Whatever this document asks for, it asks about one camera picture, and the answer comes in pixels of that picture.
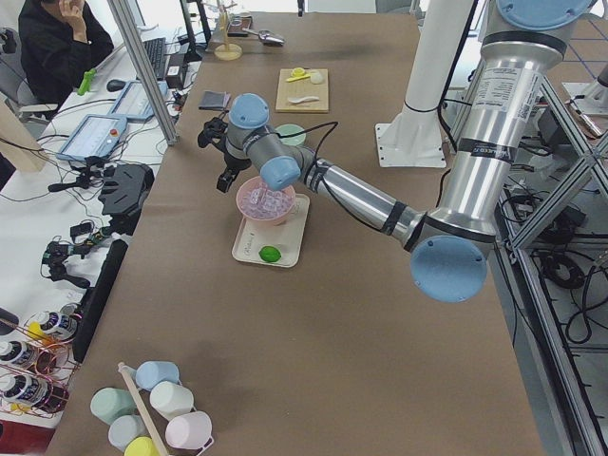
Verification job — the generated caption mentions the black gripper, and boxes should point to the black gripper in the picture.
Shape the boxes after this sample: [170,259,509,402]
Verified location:
[217,152,251,192]

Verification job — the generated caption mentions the pink bowl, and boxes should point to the pink bowl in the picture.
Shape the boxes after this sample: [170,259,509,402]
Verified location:
[236,177,295,226]

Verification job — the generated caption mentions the pile of ice cubes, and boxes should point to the pile of ice cubes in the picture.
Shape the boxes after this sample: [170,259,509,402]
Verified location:
[239,182,293,219]

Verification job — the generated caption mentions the mint green bowl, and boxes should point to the mint green bowl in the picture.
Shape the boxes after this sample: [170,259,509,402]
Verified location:
[275,123,307,146]

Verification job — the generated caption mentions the white ceramic spoon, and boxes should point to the white ceramic spoon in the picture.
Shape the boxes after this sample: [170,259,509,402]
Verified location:
[287,95,320,105]

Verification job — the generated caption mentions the metal ice scoop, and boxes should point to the metal ice scoop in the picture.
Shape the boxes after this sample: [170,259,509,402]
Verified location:
[244,28,285,47]

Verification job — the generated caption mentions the cream serving tray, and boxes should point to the cream serving tray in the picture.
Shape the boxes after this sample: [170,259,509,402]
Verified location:
[232,194,310,268]

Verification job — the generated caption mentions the grey folded cloth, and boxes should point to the grey folded cloth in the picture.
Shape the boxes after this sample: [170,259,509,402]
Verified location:
[198,90,231,111]

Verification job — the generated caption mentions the green lime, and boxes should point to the green lime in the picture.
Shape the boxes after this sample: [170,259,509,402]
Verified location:
[258,245,282,263]

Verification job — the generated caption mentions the yellow plastic knife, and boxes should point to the yellow plastic knife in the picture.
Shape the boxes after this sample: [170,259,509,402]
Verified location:
[285,73,312,83]

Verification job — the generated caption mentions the wooden cutting board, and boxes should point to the wooden cutting board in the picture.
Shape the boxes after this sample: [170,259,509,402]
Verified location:
[275,68,330,113]

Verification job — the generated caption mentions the far teach pendant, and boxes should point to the far teach pendant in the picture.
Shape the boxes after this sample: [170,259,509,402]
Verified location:
[107,81,154,124]

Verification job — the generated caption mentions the teach pendant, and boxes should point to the teach pendant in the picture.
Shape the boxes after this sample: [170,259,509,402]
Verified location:
[56,114,127,162]
[107,81,154,124]

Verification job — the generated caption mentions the wooden mug tree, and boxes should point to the wooden mug tree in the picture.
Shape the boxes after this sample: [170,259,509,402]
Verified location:
[214,0,242,61]

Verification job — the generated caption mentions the near teach pendant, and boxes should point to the near teach pendant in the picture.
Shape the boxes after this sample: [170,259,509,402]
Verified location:
[56,114,127,162]

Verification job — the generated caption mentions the computer mouse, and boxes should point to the computer mouse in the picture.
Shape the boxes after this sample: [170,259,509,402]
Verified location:
[105,79,126,92]

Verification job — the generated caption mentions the black keyboard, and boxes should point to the black keyboard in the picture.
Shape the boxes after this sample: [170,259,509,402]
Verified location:
[142,37,166,80]

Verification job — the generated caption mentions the light blue cup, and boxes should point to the light blue cup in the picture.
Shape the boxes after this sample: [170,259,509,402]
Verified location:
[135,361,181,391]

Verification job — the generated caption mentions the seated person in black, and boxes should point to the seated person in black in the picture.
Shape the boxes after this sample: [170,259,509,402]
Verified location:
[18,1,114,105]

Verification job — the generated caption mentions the mint white cup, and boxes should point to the mint white cup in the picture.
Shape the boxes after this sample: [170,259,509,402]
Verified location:
[149,381,194,421]

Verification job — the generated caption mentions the pale pink cup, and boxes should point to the pale pink cup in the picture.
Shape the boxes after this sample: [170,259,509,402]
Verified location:
[165,410,214,449]

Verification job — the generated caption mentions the green cup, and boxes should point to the green cup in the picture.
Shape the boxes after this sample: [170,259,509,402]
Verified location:
[89,388,136,425]

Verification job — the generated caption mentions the grey blue cup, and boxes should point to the grey blue cup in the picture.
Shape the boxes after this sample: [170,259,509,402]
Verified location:
[107,415,147,451]

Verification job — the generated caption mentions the yellow cup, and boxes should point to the yellow cup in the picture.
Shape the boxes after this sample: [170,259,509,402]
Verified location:
[123,436,160,456]

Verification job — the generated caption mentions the aluminium frame post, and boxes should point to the aluminium frame post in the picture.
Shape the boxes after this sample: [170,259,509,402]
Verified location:
[107,0,179,146]

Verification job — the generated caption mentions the wooden rack handle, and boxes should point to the wooden rack handle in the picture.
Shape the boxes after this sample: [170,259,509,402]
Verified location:
[117,362,169,456]

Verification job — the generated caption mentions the white wire cup rack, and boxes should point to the white wire cup rack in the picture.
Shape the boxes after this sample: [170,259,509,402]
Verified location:
[149,380,215,454]

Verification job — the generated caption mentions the copper wire bottle basket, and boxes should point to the copper wire bottle basket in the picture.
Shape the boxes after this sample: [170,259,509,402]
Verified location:
[1,311,78,418]

